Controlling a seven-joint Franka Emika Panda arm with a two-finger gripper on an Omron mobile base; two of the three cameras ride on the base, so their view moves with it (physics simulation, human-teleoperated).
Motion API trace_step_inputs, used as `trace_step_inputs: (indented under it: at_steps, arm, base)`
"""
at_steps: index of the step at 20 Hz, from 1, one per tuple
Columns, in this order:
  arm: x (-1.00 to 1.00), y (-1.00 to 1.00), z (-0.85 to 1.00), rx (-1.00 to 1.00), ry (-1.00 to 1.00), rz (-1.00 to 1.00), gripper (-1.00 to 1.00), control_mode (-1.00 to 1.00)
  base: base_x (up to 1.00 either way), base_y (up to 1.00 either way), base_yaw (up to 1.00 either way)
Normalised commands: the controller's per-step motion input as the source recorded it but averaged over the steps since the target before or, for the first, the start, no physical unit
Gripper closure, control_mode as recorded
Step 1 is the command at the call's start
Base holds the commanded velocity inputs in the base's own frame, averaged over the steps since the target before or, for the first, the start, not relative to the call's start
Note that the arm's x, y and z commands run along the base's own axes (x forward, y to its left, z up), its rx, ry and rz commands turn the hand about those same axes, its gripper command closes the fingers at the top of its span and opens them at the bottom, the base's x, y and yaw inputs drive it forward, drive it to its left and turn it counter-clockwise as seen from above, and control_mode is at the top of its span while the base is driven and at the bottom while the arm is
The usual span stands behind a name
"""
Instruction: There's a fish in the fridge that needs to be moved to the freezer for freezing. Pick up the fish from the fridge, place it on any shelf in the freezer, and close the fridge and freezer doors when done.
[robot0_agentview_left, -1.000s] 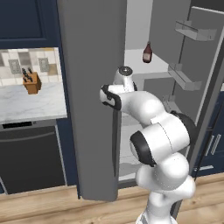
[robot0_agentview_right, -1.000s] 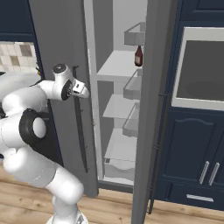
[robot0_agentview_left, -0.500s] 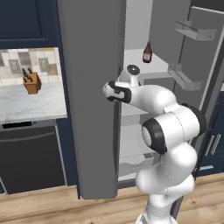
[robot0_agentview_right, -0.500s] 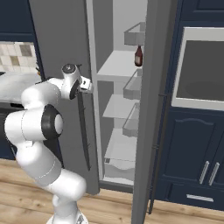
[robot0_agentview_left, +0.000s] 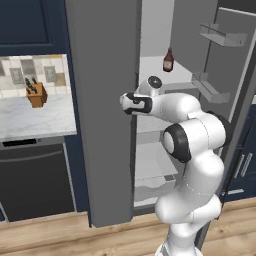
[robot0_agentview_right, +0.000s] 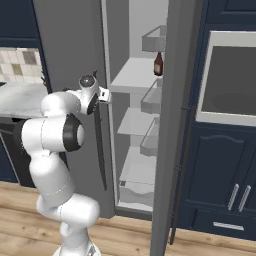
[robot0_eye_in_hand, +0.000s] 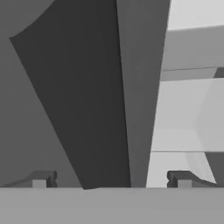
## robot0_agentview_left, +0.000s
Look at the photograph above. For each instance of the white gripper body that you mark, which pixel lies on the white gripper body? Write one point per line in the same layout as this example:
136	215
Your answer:
126	101

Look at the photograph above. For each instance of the grey fridge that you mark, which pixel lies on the grey fridge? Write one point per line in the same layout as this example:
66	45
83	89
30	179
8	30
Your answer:
156	30

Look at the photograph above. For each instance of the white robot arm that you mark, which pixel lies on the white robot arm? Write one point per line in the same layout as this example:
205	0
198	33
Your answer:
196	146

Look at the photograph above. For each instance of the grey door shelf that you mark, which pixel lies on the grey door shelf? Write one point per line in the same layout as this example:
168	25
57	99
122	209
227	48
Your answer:
210	88
222	36

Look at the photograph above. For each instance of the grey wall socket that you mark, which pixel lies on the grey wall socket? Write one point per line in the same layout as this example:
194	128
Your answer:
49	74
16	76

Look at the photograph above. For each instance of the plain grey fridge door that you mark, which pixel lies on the plain grey fridge door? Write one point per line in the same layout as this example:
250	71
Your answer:
103	110

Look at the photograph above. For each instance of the black dishwasher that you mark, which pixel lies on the black dishwasher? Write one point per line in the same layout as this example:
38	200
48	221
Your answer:
33	183

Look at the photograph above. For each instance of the navy base cupboard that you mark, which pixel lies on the navy base cupboard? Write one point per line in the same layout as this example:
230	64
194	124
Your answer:
246	140

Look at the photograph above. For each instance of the grey fridge door with shelves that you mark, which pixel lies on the grey fridge door with shelves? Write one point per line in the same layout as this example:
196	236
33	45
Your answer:
226	66

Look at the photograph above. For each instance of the wooden knife block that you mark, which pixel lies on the wooden knife block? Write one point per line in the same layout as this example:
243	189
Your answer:
36	95

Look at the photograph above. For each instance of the dark red sauce bottle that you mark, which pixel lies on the dark red sauce bottle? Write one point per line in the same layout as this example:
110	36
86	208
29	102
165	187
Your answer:
168	61

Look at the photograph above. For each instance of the navy wall cupboard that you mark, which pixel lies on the navy wall cupboard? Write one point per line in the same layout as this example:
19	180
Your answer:
30	23

